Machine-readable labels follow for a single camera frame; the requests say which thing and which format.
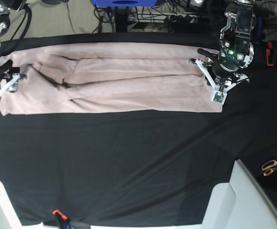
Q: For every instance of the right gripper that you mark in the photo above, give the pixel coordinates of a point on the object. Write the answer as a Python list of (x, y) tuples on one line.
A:
[(0, 86)]

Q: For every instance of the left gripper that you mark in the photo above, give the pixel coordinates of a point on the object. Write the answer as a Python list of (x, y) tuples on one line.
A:
[(221, 74)]

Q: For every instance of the pink T-shirt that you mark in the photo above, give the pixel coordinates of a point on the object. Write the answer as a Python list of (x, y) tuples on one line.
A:
[(108, 77)]

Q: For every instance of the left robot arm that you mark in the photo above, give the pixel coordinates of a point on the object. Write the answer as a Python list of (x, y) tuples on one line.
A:
[(235, 37)]

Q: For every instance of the red black clamp right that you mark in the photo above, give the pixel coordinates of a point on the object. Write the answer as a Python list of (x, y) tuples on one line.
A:
[(271, 53)]

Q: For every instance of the white power strip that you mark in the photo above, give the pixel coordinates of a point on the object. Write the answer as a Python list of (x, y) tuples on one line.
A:
[(160, 17)]

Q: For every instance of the blue box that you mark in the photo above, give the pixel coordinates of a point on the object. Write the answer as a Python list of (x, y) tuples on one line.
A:
[(119, 3)]

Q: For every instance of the black table cloth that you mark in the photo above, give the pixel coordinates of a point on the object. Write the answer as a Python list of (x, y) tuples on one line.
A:
[(139, 168)]

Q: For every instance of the red clamp bottom edge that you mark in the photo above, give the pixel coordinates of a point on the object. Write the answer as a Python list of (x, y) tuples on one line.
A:
[(59, 215)]

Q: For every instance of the orange handled scissors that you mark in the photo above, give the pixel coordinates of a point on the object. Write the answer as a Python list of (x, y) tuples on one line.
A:
[(269, 168)]

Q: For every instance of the black table leg post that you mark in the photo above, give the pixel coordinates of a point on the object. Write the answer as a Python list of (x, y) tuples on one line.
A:
[(121, 19)]

